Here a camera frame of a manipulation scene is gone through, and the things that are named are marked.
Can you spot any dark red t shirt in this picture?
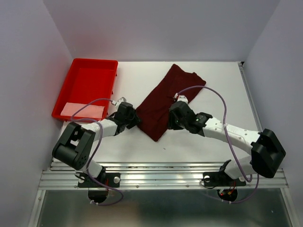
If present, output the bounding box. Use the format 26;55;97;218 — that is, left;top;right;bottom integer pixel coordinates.
136;64;206;142

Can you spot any red plastic tray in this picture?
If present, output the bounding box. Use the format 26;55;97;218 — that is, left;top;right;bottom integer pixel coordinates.
52;58;118;121

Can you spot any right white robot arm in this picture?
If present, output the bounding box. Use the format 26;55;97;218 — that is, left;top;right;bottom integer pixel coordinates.
169;110;286;184

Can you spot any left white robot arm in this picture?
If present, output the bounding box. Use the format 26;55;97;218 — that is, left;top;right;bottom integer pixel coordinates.
52;110;141;186

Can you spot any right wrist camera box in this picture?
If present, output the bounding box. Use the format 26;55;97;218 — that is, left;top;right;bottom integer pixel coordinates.
169;101;192;117

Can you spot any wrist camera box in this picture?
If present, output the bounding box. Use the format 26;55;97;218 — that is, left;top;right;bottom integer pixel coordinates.
169;101;192;117
117;102;134;117

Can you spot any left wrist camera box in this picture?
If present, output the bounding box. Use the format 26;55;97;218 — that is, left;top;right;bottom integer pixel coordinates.
117;102;134;117

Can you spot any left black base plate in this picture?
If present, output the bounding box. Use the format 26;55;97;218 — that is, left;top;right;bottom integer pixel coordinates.
75;172;121;188

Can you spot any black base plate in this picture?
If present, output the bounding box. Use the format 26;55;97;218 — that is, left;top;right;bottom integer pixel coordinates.
200;172;246;189
75;172;121;188

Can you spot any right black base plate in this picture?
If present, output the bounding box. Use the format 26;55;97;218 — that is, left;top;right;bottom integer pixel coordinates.
200;172;246;189

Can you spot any aluminium rail frame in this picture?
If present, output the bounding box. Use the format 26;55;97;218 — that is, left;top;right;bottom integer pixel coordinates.
28;61;300;227

